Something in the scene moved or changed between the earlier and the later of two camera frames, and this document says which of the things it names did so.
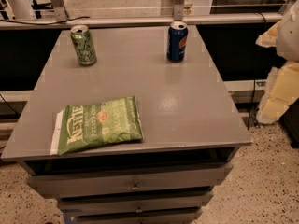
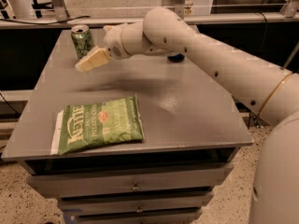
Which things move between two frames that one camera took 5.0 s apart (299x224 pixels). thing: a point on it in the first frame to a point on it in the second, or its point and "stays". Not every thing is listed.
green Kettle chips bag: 85,125 stays
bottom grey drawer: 135,216 stays
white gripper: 290,36 to 113,41
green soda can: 83,45 stays
